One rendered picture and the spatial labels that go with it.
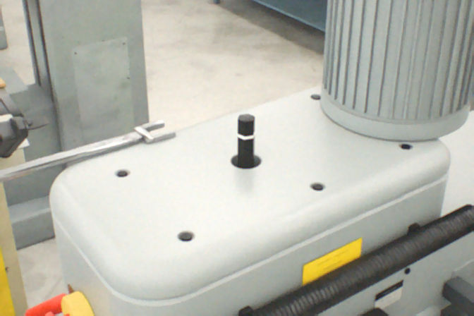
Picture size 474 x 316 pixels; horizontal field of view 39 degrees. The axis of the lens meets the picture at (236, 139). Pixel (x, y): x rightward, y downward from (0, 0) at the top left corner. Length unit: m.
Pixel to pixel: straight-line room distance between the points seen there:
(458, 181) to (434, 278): 0.15
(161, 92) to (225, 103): 0.54
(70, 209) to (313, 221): 0.26
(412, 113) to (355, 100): 0.07
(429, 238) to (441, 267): 0.18
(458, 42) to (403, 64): 0.07
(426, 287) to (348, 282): 0.27
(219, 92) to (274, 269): 4.65
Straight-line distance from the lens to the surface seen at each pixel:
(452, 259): 1.05
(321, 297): 0.76
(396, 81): 0.84
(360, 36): 0.83
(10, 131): 1.63
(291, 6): 6.59
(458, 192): 1.04
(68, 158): 0.83
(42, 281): 3.62
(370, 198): 0.79
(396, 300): 0.97
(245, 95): 5.29
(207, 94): 5.32
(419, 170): 0.84
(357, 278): 0.79
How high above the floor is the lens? 2.31
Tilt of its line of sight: 30 degrees down
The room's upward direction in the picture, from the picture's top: straight up
